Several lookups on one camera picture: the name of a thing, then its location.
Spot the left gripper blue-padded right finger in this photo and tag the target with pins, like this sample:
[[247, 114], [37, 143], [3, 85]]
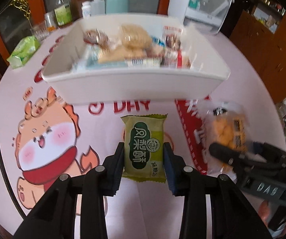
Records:
[[174, 170]]

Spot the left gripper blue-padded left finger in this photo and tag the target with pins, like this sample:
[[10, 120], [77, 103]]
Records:
[[114, 166]]

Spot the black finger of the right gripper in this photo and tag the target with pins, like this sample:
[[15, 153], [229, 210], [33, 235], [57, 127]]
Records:
[[229, 156]]

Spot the green pineapple cake packet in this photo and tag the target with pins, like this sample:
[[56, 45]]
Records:
[[144, 139]]

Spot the orange puffs clear bag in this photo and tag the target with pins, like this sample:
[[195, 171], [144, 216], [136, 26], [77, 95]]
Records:
[[225, 123]]

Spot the red white wafer packet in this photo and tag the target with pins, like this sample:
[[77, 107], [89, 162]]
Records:
[[143, 63]]

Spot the brown nut snack packet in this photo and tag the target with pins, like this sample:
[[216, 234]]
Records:
[[96, 37]]

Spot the pink cartoon tablecloth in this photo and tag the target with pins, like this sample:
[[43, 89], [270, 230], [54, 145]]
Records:
[[47, 129]]

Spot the white plastic storage bin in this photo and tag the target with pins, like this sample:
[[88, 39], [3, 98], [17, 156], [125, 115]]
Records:
[[135, 79]]

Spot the brown wooden cabinet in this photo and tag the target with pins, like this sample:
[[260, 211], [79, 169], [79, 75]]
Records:
[[266, 51]]

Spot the round beige cookie packet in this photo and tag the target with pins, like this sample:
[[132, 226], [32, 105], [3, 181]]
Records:
[[134, 36]]

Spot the red brown snack packet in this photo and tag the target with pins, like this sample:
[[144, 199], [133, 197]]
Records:
[[173, 52]]

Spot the green tissue pack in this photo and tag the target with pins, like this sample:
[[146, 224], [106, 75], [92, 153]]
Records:
[[23, 51]]

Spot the clear glass cup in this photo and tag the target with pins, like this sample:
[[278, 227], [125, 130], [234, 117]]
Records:
[[40, 31]]

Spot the small jar orange contents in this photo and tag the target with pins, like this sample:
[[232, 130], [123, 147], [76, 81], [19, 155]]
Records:
[[49, 18]]

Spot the white squeeze bottle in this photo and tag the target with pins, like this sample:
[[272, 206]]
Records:
[[97, 7]]

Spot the white pill bottle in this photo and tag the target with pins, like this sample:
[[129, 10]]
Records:
[[86, 9]]

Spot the light blue canister brown lid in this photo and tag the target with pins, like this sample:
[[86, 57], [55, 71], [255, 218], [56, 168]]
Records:
[[117, 6]]

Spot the green label glass bottle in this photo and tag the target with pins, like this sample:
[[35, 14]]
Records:
[[63, 13]]

